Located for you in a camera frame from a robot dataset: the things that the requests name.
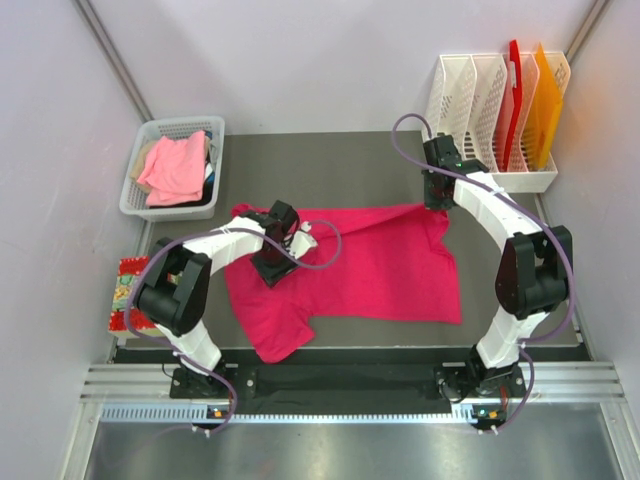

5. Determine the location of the aluminium frame rail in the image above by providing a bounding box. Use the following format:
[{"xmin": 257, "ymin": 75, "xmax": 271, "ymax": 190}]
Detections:
[{"xmin": 81, "ymin": 361, "xmax": 625, "ymax": 403}]

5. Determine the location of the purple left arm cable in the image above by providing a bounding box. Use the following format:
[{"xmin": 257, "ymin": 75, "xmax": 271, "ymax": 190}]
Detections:
[{"xmin": 124, "ymin": 219, "xmax": 344, "ymax": 437}]

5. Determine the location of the red plastic folder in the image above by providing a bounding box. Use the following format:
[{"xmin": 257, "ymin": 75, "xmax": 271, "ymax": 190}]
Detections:
[{"xmin": 495, "ymin": 39, "xmax": 523, "ymax": 172}]

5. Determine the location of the beige cloth in basket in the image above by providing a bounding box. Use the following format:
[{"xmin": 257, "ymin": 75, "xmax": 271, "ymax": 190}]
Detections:
[{"xmin": 129, "ymin": 141, "xmax": 157, "ymax": 194}]

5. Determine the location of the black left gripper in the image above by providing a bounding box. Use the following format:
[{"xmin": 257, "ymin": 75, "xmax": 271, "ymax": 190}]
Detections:
[{"xmin": 249, "ymin": 239, "xmax": 301, "ymax": 289}]

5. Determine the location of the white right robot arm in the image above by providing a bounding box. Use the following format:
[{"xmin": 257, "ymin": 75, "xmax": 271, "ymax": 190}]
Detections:
[{"xmin": 423, "ymin": 135, "xmax": 572, "ymax": 401}]

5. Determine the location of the white file organiser rack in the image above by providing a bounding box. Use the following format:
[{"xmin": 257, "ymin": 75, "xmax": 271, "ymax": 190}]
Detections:
[{"xmin": 422, "ymin": 52, "xmax": 571, "ymax": 193}]

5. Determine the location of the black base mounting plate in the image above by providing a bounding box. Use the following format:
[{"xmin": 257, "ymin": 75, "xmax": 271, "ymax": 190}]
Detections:
[{"xmin": 170, "ymin": 347, "xmax": 499, "ymax": 414}]

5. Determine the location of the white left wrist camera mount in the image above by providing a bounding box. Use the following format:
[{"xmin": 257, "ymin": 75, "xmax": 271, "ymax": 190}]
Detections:
[{"xmin": 288, "ymin": 221, "xmax": 318, "ymax": 259}]

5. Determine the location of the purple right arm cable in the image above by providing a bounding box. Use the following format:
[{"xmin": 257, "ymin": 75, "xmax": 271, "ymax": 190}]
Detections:
[{"xmin": 391, "ymin": 113, "xmax": 576, "ymax": 434}]

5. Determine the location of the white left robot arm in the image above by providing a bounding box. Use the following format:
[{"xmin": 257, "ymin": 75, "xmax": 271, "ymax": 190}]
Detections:
[{"xmin": 134, "ymin": 201, "xmax": 317, "ymax": 397}]

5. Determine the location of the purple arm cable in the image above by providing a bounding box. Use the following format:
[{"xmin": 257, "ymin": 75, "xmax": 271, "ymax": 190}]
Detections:
[
  {"xmin": 391, "ymin": 113, "xmax": 576, "ymax": 434},
  {"xmin": 124, "ymin": 219, "xmax": 344, "ymax": 437}
]

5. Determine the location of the magenta t shirt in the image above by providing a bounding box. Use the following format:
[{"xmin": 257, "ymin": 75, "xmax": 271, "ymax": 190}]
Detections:
[{"xmin": 224, "ymin": 204, "xmax": 462, "ymax": 363}]

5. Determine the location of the light pink t shirt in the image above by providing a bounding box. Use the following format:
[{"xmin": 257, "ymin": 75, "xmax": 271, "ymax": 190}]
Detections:
[{"xmin": 136, "ymin": 130, "xmax": 209, "ymax": 208}]

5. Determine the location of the white plastic laundry basket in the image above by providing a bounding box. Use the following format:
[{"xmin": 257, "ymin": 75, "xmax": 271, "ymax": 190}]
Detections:
[{"xmin": 120, "ymin": 116, "xmax": 226, "ymax": 222}]

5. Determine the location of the red and green book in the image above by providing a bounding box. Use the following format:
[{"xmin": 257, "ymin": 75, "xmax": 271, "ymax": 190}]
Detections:
[{"xmin": 108, "ymin": 256, "xmax": 160, "ymax": 339}]

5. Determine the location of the orange plastic folder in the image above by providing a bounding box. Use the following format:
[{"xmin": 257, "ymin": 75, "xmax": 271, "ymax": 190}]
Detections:
[{"xmin": 523, "ymin": 43, "xmax": 564, "ymax": 171}]

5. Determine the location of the grey slotted cable duct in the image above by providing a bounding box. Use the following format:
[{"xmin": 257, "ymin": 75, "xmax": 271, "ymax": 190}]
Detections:
[{"xmin": 100, "ymin": 403, "xmax": 502, "ymax": 425}]

